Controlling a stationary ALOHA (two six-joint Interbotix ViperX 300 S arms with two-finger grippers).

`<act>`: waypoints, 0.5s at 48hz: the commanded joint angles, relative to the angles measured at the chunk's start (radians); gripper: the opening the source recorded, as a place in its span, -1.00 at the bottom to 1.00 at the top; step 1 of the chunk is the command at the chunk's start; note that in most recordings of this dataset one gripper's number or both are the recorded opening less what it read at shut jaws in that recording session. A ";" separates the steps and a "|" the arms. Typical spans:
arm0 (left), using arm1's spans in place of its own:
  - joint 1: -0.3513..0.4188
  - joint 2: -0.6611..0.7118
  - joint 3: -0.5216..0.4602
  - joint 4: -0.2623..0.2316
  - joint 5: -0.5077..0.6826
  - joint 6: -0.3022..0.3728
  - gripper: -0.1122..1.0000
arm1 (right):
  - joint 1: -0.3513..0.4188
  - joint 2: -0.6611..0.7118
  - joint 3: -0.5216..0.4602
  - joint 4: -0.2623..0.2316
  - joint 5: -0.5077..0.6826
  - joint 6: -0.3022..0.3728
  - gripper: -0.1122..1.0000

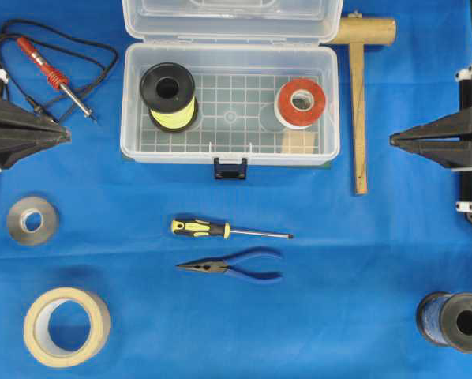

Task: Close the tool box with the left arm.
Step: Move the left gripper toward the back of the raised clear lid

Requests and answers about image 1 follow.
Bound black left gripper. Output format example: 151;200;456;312
0;68;71;171

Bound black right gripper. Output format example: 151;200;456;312
389;65;472;213

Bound clear plastic tool box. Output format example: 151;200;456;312
120;1;343;167

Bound red soldering iron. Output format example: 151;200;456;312
17;37;96;121

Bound grey tape roll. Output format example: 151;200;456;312
6;196;59;246

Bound wooden mallet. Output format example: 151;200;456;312
331;12;397;195

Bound red tape roll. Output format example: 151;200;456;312
274;78;326;130

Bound beige masking tape roll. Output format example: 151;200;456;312
23;287;111;369

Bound blue table cloth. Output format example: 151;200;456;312
0;1;472;378

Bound yellow black screwdriver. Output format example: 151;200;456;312
170;219;294;239

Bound blue needle nose pliers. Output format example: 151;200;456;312
176;247;283;284

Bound yellow wire spool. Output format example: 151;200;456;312
140;62;199;133

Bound blue wire spool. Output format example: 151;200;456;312
416;291;472;354

